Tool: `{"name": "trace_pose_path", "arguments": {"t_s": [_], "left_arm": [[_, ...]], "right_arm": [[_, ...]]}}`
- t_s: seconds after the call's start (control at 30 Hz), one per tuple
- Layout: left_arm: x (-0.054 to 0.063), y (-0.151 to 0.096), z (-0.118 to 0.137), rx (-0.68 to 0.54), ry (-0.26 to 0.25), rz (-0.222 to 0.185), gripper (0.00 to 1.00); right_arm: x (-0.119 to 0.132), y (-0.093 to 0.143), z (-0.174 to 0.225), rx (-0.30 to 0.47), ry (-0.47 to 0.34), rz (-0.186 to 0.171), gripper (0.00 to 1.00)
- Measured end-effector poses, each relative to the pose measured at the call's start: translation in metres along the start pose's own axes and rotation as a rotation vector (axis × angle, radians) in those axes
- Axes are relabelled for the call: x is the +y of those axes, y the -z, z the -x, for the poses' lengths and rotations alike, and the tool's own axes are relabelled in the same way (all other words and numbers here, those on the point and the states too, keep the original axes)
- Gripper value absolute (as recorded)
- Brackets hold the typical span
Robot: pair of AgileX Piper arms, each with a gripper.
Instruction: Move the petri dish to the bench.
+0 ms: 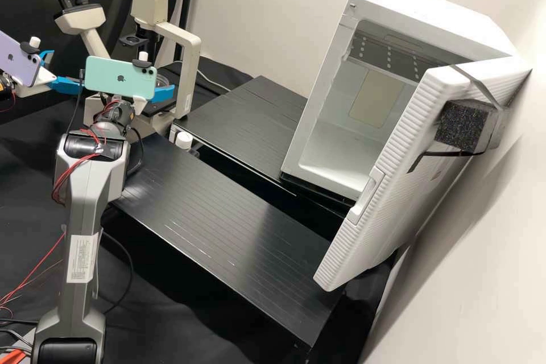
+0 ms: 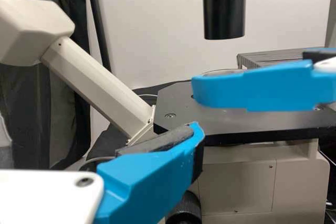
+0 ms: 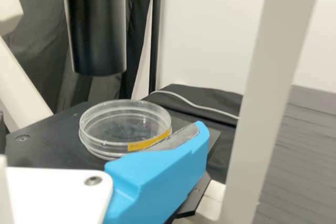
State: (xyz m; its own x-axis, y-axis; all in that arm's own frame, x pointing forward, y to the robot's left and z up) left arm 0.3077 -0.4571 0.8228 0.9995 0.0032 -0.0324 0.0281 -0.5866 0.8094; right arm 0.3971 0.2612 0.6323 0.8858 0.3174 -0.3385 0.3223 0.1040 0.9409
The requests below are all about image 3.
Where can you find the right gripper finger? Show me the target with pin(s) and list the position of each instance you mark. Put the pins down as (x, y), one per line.
(157, 176)

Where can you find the petri dish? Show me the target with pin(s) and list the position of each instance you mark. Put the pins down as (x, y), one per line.
(118, 119)

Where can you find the cream microscope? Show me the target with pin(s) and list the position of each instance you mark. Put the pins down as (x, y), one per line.
(262, 77)

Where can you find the black platform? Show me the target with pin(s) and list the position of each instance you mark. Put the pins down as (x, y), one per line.
(302, 155)

